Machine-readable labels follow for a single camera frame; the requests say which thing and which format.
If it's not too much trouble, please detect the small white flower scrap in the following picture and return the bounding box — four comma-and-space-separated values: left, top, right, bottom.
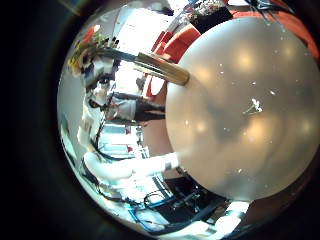
243, 98, 264, 117

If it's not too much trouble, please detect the black planter box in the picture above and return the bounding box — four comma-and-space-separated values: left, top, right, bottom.
190, 0, 234, 34

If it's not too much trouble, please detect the flower bouquet with green wrap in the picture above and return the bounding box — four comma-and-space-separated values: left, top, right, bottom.
67, 29, 191, 88

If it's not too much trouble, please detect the person in white shirt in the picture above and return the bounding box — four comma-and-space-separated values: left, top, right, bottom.
108, 91, 167, 124

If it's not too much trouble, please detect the red chair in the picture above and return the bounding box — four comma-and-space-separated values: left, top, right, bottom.
145, 25, 202, 98

